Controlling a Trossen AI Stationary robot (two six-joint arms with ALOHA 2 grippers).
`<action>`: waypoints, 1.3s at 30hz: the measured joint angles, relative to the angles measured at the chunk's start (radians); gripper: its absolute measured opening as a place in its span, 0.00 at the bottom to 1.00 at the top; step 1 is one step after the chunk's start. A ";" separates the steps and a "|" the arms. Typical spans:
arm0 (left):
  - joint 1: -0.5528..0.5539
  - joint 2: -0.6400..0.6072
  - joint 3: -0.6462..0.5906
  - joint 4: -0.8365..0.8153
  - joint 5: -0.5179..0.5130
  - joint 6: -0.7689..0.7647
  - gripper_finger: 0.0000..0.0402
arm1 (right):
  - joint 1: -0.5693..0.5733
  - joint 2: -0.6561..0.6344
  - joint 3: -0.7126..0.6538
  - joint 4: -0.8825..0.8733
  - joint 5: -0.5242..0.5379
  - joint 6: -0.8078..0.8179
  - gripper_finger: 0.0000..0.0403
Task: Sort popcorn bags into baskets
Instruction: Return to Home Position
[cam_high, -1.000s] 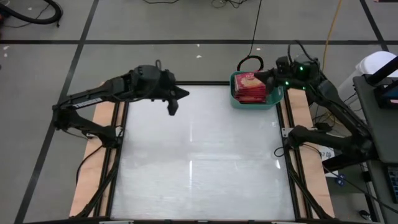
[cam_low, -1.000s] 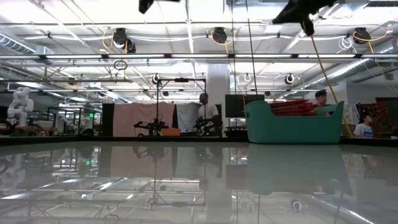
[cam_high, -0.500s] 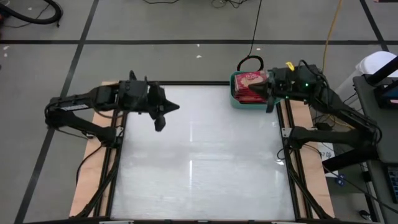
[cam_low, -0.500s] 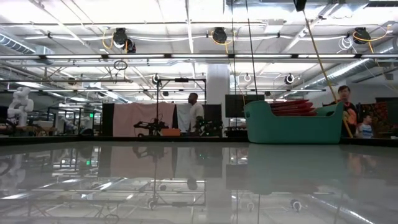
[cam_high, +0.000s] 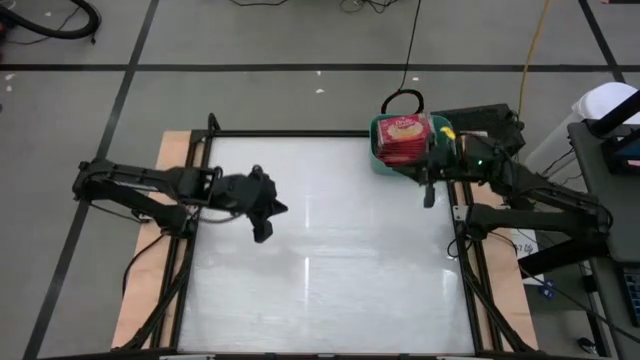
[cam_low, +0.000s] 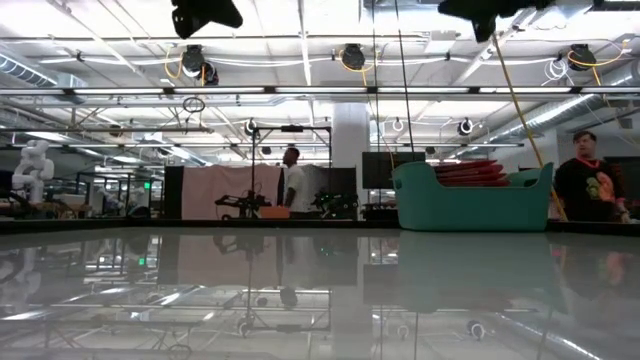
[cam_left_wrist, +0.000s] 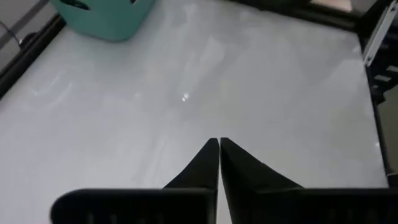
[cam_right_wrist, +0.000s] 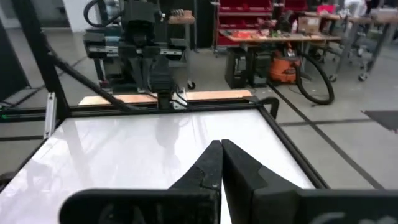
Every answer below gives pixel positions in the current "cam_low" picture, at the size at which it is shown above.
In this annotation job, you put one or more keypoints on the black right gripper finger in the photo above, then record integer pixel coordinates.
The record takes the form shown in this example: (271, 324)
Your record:
(457, 7)

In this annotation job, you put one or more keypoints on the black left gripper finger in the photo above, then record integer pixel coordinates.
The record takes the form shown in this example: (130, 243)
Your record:
(222, 12)

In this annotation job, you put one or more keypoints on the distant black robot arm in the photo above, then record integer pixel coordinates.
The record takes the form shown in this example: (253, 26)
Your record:
(245, 202)

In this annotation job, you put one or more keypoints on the long ceiling light bar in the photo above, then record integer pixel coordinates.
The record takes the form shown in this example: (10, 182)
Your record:
(125, 91)

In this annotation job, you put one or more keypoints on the black tall cabinet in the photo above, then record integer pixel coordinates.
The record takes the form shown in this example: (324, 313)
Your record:
(173, 192)

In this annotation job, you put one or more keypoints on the white square pillar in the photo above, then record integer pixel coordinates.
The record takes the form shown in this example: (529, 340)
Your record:
(350, 150)

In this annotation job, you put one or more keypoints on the pink curtain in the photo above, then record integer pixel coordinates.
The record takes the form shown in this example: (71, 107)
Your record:
(225, 192)

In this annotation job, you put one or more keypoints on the black monitor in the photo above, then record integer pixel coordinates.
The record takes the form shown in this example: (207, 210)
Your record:
(377, 170)

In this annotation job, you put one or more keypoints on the person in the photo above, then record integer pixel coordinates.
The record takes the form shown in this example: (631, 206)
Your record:
(585, 185)
(295, 185)

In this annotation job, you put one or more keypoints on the teal plastic basket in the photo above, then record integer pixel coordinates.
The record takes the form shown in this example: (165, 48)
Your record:
(470, 205)

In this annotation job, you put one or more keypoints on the black equipment cabinet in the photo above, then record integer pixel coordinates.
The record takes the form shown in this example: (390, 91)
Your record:
(345, 180)

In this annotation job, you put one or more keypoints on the orange box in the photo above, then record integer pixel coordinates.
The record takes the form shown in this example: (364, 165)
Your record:
(274, 212)

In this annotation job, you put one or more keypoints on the silver ventilation duct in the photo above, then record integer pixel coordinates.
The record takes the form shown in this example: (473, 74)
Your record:
(560, 107)
(30, 72)

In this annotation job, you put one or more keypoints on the black distant rig frame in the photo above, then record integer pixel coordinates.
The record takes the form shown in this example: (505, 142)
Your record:
(292, 128)

